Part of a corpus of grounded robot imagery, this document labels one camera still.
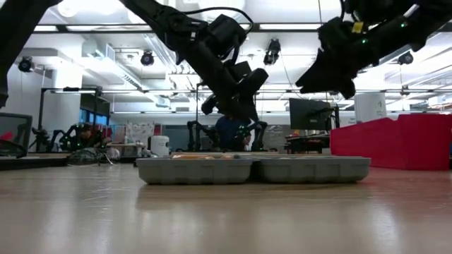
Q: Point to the person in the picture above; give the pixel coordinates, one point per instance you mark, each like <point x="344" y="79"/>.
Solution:
<point x="229" y="134"/>
<point x="88" y="135"/>

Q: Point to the black ceiling camera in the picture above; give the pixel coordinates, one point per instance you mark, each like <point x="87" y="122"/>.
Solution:
<point x="272" y="51"/>
<point x="405" y="59"/>
<point x="26" y="65"/>
<point x="147" y="59"/>

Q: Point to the black robot station frame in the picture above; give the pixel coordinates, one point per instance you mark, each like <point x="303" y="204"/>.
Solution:
<point x="192" y="135"/>
<point x="40" y="116"/>

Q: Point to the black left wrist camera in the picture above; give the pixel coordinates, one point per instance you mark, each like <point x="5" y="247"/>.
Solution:
<point x="226" y="33"/>

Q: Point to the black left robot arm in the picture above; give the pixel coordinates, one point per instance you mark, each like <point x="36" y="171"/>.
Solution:
<point x="176" y="28"/>

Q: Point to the red fire extinguisher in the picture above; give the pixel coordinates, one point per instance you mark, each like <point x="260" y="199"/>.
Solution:
<point x="157" y="130"/>

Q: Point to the red flat object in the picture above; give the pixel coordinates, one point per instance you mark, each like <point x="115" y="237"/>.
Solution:
<point x="5" y="135"/>

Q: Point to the black robot with green lights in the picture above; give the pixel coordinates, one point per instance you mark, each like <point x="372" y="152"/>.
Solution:
<point x="58" y="139"/>

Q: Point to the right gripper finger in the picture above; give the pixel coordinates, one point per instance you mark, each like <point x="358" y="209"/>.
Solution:
<point x="349" y="90"/>
<point x="321" y="75"/>

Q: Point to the black aluminium table frame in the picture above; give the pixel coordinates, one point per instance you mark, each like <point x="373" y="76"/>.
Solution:
<point x="31" y="163"/>

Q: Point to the black computer monitor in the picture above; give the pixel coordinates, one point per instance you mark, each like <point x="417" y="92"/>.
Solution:
<point x="309" y="114"/>

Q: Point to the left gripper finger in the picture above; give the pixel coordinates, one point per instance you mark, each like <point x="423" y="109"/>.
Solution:
<point x="250" y="113"/>
<point x="236" y="113"/>

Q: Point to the white air purifier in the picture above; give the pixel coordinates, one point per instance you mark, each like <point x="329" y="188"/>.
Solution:
<point x="160" y="146"/>

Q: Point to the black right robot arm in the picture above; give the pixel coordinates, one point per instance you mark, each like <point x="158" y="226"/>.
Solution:
<point x="423" y="17"/>

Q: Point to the grey-blue plastic tool case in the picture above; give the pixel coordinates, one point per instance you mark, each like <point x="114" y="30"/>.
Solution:
<point x="300" y="173"/>

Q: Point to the red bin wall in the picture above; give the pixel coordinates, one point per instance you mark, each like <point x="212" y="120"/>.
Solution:
<point x="406" y="141"/>

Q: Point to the dark desk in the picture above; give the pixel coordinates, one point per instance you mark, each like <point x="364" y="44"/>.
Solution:
<point x="307" y="143"/>

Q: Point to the white numbered pillar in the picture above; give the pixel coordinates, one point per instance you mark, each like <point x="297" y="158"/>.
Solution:
<point x="370" y="107"/>

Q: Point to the grey office chair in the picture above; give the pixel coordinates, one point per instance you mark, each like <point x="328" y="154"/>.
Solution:
<point x="16" y="120"/>

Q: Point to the grey crumpled heap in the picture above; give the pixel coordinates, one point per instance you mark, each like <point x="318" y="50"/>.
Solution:
<point x="92" y="157"/>

